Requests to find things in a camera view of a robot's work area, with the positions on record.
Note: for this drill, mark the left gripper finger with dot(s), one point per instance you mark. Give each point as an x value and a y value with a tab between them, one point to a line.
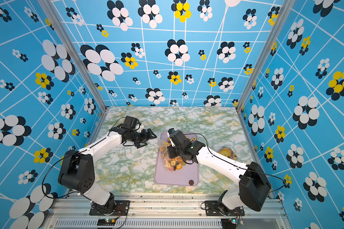
141	144
149	134

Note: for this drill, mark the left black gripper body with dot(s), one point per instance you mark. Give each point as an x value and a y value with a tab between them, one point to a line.
136	137

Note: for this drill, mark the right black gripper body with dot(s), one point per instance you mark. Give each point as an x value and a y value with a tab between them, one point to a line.
174	152

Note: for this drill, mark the ziploc cookie bag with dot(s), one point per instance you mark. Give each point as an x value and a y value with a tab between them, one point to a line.
171	163
228	152

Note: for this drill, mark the poured cookies pile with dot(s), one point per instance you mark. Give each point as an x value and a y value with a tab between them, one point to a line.
172	161

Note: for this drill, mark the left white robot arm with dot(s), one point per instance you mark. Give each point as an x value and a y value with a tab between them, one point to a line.
78	171

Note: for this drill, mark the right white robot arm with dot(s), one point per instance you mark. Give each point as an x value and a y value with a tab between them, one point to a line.
253	184

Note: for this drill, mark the lilac rectangular tray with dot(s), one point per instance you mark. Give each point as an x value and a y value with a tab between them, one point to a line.
178	177

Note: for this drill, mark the left green circuit board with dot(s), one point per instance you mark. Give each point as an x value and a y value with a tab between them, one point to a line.
106	223

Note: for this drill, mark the green circuit board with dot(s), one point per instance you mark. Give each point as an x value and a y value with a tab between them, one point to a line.
229	223
106	223

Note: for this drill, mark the right green circuit board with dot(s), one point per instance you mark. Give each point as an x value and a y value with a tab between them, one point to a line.
229	223

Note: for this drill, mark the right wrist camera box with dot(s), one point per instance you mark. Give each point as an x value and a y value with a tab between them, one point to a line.
176	137

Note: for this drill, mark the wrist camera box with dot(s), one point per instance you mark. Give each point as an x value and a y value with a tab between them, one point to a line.
176	137
131	123

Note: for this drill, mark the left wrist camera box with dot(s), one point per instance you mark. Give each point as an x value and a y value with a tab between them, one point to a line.
131	123

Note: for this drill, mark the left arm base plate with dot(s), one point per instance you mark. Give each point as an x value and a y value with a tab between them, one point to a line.
115	208

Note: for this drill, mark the aluminium front rail frame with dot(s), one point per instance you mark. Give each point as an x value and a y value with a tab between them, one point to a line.
165	211

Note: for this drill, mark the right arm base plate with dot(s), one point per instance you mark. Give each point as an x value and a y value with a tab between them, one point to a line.
213	208

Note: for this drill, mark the left aluminium corner post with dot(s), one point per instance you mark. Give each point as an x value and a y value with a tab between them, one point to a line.
66	41

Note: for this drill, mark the aluminium corner post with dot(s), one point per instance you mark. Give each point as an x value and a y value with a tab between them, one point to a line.
271	39
66	41

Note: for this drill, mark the right aluminium corner post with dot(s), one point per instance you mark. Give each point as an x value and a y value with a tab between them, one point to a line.
271	39

